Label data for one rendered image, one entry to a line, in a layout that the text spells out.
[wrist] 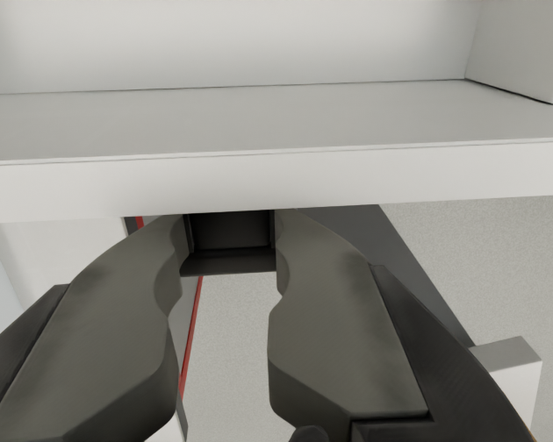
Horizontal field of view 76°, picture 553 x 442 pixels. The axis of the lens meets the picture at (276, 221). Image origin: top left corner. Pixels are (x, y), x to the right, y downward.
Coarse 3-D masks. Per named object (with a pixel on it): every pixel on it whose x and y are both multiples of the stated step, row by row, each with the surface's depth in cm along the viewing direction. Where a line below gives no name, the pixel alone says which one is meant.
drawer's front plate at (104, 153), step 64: (0, 128) 11; (64, 128) 11; (128, 128) 11; (192, 128) 11; (256, 128) 11; (320, 128) 11; (384, 128) 11; (448, 128) 10; (512, 128) 10; (0, 192) 9; (64, 192) 9; (128, 192) 9; (192, 192) 9; (256, 192) 10; (320, 192) 10; (384, 192) 10; (448, 192) 10; (512, 192) 10
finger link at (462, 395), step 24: (384, 288) 8; (408, 312) 8; (408, 336) 7; (432, 336) 7; (408, 360) 7; (432, 360) 6; (456, 360) 6; (432, 384) 6; (456, 384) 6; (480, 384) 6; (432, 408) 6; (456, 408) 6; (480, 408) 6; (504, 408) 6; (360, 432) 5; (384, 432) 5; (408, 432) 5; (432, 432) 5; (456, 432) 5; (480, 432) 5; (504, 432) 5; (528, 432) 5
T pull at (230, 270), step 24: (192, 216) 12; (216, 216) 12; (240, 216) 12; (264, 216) 12; (216, 240) 12; (240, 240) 12; (264, 240) 12; (192, 264) 13; (216, 264) 13; (240, 264) 13; (264, 264) 13
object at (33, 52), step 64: (0, 0) 15; (64, 0) 15; (128, 0) 15; (192, 0) 15; (256, 0) 15; (320, 0) 15; (384, 0) 16; (448, 0) 16; (512, 0) 14; (0, 64) 16; (64, 64) 16; (128, 64) 16; (192, 64) 16; (256, 64) 16; (320, 64) 17; (384, 64) 17; (448, 64) 17; (512, 64) 14
